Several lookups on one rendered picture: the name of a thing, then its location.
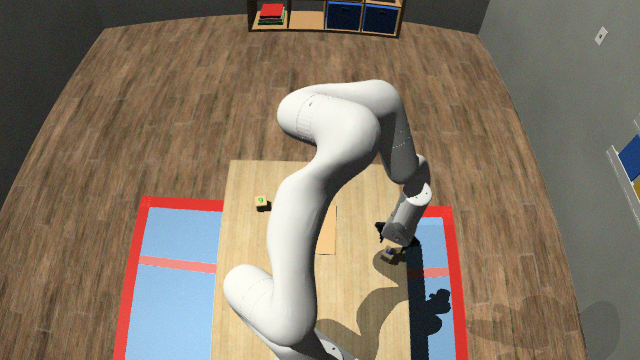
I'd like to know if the tan flat mat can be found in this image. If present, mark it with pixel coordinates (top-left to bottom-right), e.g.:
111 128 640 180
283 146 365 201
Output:
315 205 336 255

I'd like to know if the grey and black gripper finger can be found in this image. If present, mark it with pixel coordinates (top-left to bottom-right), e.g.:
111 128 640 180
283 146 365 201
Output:
401 236 420 252
375 222 386 243

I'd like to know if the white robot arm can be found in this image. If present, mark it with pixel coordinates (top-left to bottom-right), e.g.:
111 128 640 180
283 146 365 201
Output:
223 80 432 360

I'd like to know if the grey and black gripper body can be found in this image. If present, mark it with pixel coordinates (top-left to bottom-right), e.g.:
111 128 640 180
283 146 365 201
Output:
381 216 417 247

